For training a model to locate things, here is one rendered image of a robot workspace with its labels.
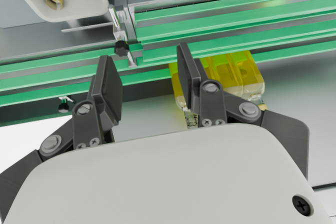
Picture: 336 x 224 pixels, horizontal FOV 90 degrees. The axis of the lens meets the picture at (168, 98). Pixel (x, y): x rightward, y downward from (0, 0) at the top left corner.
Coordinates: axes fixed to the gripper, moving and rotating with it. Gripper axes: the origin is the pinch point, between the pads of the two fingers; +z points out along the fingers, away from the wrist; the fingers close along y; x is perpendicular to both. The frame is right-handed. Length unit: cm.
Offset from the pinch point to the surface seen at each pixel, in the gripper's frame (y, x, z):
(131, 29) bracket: -4.4, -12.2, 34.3
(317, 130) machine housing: 48, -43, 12
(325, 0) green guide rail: 41, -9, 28
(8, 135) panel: -52, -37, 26
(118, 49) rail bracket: -6.1, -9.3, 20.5
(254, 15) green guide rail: 23.7, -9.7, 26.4
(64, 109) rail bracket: -28.8, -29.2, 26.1
